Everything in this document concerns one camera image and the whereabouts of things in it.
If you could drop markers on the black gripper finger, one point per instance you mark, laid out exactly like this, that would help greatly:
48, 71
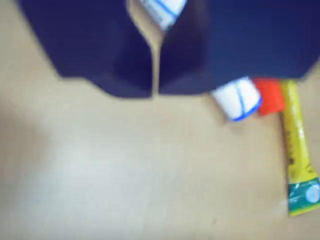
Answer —
95, 45
237, 40

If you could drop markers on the yellow sachet with green end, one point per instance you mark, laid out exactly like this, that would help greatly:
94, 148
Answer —
296, 140

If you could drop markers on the red and white marker pen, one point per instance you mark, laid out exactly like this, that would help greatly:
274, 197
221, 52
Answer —
271, 97

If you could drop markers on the blue and white marker pen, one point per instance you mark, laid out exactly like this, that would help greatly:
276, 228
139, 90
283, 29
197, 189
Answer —
237, 100

